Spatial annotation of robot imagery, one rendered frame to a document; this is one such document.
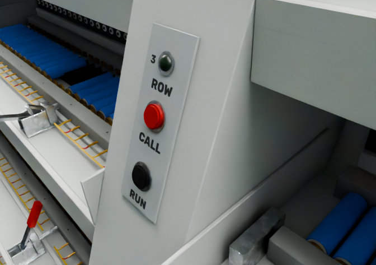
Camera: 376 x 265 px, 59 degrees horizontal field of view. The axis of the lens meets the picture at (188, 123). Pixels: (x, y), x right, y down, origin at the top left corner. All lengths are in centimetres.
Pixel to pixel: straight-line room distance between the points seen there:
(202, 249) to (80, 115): 23
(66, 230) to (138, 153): 31
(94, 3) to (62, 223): 34
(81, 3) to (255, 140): 19
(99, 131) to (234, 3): 23
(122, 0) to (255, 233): 19
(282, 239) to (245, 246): 3
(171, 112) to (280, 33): 8
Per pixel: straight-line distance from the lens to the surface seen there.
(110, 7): 28
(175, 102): 19
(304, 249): 25
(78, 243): 50
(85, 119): 39
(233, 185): 22
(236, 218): 24
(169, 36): 20
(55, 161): 38
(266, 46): 17
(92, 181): 27
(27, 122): 42
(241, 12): 17
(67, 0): 34
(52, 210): 56
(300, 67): 16
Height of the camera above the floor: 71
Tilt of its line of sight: 19 degrees down
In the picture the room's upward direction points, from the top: 14 degrees clockwise
